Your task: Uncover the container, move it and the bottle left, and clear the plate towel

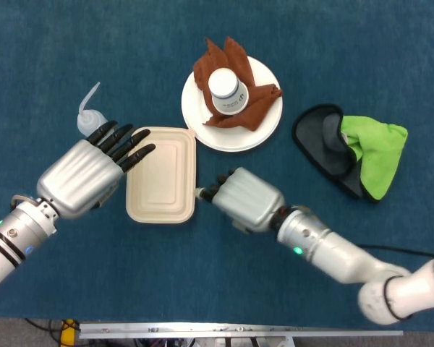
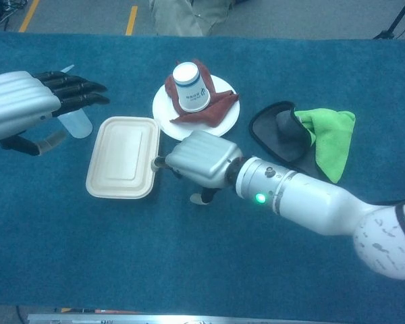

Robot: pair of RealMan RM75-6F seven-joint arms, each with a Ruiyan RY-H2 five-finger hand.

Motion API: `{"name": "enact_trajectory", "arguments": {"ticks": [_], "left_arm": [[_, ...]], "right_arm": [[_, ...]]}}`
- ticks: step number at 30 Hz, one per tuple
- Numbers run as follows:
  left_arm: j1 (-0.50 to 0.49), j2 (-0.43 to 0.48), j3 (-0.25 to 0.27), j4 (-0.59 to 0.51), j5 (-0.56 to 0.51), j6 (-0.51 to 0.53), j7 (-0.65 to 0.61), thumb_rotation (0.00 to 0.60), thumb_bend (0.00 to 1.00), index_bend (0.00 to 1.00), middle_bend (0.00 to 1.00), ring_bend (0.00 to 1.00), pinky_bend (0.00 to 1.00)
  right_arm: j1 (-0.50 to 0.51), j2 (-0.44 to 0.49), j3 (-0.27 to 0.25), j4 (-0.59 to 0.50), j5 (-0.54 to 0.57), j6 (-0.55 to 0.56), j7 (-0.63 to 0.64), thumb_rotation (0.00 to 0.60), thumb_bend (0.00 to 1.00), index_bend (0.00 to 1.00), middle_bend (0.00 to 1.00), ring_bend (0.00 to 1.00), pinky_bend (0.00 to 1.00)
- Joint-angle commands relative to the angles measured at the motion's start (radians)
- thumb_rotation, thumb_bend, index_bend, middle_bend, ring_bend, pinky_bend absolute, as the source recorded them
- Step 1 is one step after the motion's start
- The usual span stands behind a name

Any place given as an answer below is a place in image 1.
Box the beige lidded food container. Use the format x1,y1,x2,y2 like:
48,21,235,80
125,126,197,225

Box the aluminium rail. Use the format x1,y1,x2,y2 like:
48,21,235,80
78,322,404,340

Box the blue carpet table cover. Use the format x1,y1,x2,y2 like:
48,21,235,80
0,0,434,332

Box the brown cloth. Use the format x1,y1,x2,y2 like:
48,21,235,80
192,35,284,132

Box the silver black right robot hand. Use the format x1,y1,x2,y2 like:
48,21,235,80
195,166,286,234

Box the red black cables under table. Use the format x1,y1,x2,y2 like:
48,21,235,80
23,317,64,344

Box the white round plate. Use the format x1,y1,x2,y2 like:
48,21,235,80
181,54,284,153

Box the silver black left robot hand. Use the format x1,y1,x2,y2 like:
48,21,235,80
35,120,156,220

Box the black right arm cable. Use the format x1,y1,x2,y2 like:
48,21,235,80
357,244,434,258

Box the white paper cup blue band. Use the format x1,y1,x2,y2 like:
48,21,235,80
208,68,250,116

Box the translucent squeeze bottle bent spout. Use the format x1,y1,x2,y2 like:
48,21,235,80
76,81,111,138

